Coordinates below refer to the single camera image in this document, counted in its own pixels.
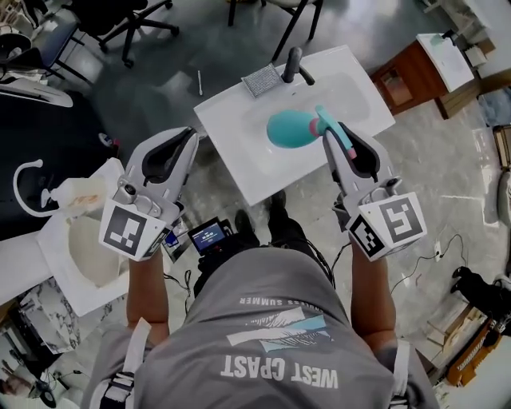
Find brown wooden cabinet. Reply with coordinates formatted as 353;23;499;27
369;39;450;121

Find clear soap pump bottle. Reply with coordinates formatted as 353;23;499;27
42;175;109;212

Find white rectangular sink basin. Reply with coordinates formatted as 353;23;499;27
35;157;133;319

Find white curved faucet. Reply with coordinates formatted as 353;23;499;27
12;158;57;216

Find white marble slab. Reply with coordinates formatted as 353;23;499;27
19;277;121;355

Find white basin top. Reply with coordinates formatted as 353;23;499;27
415;30;477;93

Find person's grey printed t-shirt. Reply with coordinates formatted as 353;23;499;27
81;245;440;409

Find blue seat chair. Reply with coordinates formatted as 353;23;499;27
0;18;95;85

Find black cabinet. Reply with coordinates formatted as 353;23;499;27
0;89;121;240

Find white basin table dark frame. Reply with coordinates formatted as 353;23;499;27
193;43;397;208

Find black faucet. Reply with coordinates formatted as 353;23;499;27
281;46;316;87

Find person's left forearm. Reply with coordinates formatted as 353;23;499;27
125;251;171;336

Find person's right black shoe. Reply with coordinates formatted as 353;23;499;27
269;189;288;224

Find person's black shoe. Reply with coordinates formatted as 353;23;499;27
269;189;288;224
234;209;260;244

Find person's right forearm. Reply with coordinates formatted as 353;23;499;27
350;239;398;352

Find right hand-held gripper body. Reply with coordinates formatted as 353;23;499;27
333;175;428;263

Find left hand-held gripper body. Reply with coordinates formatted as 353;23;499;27
98;175;184;263

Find white shoulder strap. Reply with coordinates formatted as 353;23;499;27
389;341;412;409
102;317;153;409

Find black office chair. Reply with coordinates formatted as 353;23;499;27
75;0;180;69

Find person's dark shorts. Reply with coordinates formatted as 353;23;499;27
271;215;335;288

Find teal spray bottle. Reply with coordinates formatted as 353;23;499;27
265;104;357;161

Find grey mesh pad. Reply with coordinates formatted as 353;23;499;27
241;63;280;99

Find black recorder with small screen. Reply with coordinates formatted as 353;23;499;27
187;216;235;256

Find beige round bowl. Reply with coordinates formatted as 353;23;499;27
67;217;129;287

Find person's left black shoe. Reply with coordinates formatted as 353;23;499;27
234;209;260;244

